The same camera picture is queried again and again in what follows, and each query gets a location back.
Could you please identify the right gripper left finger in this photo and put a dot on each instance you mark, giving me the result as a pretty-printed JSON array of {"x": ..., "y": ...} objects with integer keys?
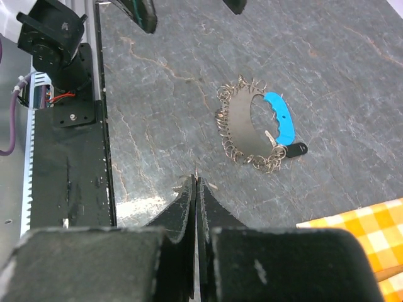
[{"x": 150, "y": 263}]

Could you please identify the grey cable duct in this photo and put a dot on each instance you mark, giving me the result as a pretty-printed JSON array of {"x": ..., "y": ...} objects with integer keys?
[{"x": 37, "y": 79}]

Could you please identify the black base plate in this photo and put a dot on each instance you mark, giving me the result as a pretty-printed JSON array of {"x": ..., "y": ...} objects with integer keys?
[{"x": 72, "y": 176}]

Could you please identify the black key fob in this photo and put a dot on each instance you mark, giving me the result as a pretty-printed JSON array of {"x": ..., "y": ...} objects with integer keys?
[{"x": 296, "y": 150}]

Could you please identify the orange checkered cloth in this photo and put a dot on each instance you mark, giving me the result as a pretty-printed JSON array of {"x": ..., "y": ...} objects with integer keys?
[{"x": 378, "y": 228}]

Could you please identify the small silver key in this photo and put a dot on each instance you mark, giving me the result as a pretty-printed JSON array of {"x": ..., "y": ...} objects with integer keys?
[{"x": 185, "y": 176}]

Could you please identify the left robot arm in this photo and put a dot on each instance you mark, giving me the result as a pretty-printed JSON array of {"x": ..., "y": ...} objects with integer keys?
[{"x": 52, "y": 33}]

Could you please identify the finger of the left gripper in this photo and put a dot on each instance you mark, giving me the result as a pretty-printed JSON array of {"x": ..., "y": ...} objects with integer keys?
[
  {"x": 236, "y": 6},
  {"x": 141, "y": 12}
]

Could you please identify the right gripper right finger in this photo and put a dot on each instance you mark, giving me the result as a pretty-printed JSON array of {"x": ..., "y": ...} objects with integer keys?
[{"x": 238, "y": 263}]

